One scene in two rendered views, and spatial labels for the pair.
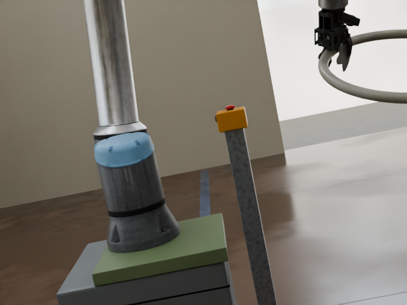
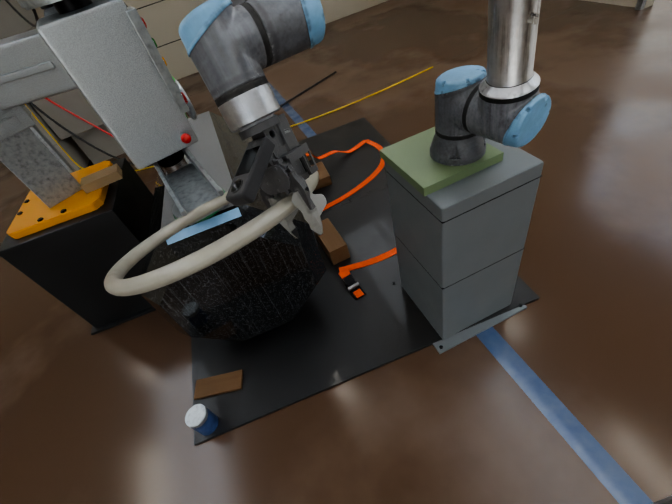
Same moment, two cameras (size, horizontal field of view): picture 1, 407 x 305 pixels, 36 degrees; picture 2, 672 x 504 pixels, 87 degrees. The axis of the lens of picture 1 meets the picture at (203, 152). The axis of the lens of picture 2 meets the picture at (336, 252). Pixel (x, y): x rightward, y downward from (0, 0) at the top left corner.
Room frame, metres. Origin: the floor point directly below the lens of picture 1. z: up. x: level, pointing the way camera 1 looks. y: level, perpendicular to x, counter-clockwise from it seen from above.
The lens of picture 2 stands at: (2.48, -0.54, 1.63)
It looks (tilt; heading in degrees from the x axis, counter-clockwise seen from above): 45 degrees down; 168
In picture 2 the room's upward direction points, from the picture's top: 18 degrees counter-clockwise
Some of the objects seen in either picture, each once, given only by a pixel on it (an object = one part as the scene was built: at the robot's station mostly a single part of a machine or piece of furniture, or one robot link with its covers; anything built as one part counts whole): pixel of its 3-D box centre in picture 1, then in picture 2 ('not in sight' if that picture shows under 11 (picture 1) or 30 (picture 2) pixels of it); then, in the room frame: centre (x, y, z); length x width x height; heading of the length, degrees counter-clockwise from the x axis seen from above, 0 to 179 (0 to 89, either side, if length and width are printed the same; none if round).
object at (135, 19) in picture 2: not in sight; (158, 63); (1.21, -0.60, 1.38); 0.08 x 0.03 x 0.28; 9
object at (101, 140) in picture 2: not in sight; (93, 106); (-2.61, -1.71, 0.43); 1.30 x 0.62 x 0.86; 178
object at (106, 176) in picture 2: not in sight; (101, 178); (0.39, -1.21, 0.81); 0.20 x 0.10 x 0.05; 92
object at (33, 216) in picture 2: not in sight; (64, 195); (0.31, -1.45, 0.76); 0.49 x 0.49 x 0.05; 84
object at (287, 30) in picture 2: not in sight; (281, 23); (1.83, -0.37, 1.49); 0.12 x 0.12 x 0.09; 10
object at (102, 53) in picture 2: not in sight; (124, 85); (1.08, -0.74, 1.32); 0.36 x 0.22 x 0.45; 9
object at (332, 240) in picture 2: not in sight; (330, 240); (0.85, -0.20, 0.07); 0.30 x 0.12 x 0.12; 179
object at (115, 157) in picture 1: (128, 169); (461, 100); (1.58, 0.20, 1.07); 0.17 x 0.15 x 0.18; 10
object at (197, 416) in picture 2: not in sight; (202, 419); (1.56, -1.18, 0.08); 0.10 x 0.10 x 0.13
